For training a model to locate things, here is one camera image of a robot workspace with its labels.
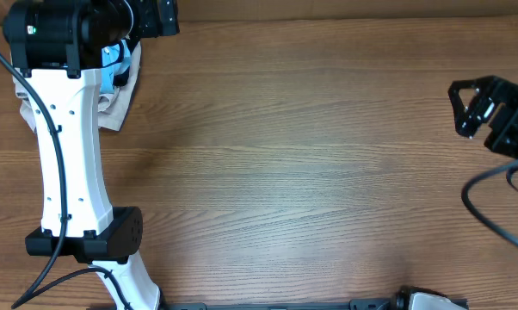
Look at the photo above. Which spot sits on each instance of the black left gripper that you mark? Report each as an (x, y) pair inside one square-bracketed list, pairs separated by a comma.
[(163, 18)]

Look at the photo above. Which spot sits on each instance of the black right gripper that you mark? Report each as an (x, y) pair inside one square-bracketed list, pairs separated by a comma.
[(501, 119)]

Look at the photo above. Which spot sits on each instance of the light blue printed t-shirt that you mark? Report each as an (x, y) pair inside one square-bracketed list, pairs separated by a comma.
[(110, 56)]

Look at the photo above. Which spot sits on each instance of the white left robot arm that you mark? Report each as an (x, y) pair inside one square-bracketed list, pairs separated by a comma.
[(56, 55)]

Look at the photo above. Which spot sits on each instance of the black folded garment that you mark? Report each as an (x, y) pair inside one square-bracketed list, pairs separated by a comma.
[(122, 67)]

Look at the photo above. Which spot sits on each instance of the beige folded garment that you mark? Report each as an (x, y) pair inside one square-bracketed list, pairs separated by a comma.
[(113, 108)]

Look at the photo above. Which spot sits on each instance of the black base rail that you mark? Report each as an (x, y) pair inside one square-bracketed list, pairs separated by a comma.
[(357, 304)]

